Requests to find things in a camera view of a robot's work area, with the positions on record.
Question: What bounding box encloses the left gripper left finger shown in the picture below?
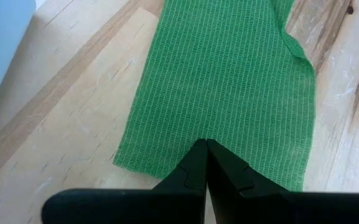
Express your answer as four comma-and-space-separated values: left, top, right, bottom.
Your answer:
41, 139, 208, 224

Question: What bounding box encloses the green elastic bandage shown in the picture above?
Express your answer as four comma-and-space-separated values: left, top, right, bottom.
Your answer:
113, 0, 317, 192

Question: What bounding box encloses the blue white pill organizer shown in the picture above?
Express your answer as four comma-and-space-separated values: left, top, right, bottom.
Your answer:
0, 0, 37, 125

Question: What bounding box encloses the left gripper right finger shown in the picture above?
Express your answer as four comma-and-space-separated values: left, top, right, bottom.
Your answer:
207, 139, 359, 224

